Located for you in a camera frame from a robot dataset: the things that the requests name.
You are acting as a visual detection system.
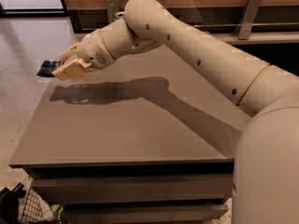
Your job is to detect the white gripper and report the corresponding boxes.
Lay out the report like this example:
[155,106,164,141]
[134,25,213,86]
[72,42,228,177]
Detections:
[51,29,115,80]

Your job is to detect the blue rxbar blueberry wrapper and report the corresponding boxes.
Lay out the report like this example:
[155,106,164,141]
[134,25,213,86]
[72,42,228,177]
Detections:
[37,60,64,77]

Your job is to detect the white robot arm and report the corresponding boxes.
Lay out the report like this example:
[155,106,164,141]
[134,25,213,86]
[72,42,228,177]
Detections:
[53,0,299,224]

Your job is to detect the green soda can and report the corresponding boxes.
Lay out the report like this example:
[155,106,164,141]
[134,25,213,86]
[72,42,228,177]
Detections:
[115,11,124,19]

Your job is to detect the upper grey drawer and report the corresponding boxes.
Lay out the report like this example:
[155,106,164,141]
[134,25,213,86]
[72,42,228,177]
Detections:
[32,174,232,204]

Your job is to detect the grey drawer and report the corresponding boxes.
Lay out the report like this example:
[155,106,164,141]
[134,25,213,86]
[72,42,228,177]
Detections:
[32,174,232,204]
[63,204,228,224]

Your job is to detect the black object on floor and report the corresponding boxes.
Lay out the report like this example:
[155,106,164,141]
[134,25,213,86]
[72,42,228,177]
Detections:
[0,183,26,224]

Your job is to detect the lower grey drawer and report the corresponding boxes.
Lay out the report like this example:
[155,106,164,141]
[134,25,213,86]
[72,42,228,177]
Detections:
[63,204,228,224]

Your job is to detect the left metal rail bracket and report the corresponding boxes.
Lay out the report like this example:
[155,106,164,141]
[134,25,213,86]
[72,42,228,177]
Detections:
[106,0,120,23]

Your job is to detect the metal rail bracket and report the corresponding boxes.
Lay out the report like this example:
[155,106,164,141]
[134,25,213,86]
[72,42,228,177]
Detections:
[106,0,120,23]
[235,0,263,40]

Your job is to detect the wire mesh basket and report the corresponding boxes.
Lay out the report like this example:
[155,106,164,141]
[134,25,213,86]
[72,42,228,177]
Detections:
[20,188,52,224]

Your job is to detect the right metal rail bracket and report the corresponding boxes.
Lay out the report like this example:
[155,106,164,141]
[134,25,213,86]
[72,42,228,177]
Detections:
[235,0,263,40]

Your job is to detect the metal rail bar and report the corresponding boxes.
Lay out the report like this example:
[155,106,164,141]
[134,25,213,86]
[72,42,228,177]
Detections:
[194,22,299,30]

